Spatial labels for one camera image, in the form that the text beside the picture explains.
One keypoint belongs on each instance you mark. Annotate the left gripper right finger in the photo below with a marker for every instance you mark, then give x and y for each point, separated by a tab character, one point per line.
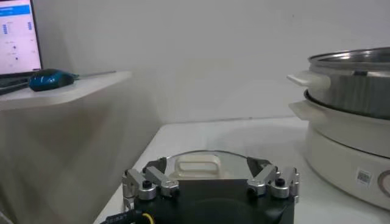
262	179

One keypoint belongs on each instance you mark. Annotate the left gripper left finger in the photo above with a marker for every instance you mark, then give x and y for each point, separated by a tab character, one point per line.
164	182

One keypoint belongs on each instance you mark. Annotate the white electric cooker pot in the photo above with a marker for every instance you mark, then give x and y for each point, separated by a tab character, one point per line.
341	152

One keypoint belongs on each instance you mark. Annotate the white side table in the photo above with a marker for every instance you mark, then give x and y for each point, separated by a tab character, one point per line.
61	137

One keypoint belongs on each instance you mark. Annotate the blue computer mouse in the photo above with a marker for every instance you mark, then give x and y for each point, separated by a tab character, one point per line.
50	79

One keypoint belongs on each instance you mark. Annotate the black flat device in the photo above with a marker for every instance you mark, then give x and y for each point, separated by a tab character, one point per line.
12	89

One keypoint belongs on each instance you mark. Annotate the black laptop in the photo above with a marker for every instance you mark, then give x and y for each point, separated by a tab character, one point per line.
18	36

